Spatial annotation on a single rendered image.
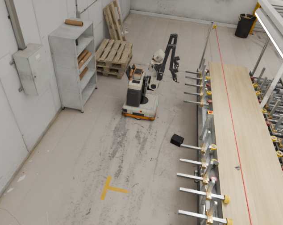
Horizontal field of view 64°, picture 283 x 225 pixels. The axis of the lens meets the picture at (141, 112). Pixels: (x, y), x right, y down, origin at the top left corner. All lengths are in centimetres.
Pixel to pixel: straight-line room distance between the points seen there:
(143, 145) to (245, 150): 174
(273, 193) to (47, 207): 284
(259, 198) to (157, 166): 165
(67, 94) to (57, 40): 107
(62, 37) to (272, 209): 364
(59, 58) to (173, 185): 280
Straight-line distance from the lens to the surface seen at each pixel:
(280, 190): 314
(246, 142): 343
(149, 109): 443
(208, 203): 300
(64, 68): 426
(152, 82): 422
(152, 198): 357
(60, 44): 406
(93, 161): 391
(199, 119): 379
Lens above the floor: 312
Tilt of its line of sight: 41 degrees down
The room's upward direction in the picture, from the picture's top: 6 degrees clockwise
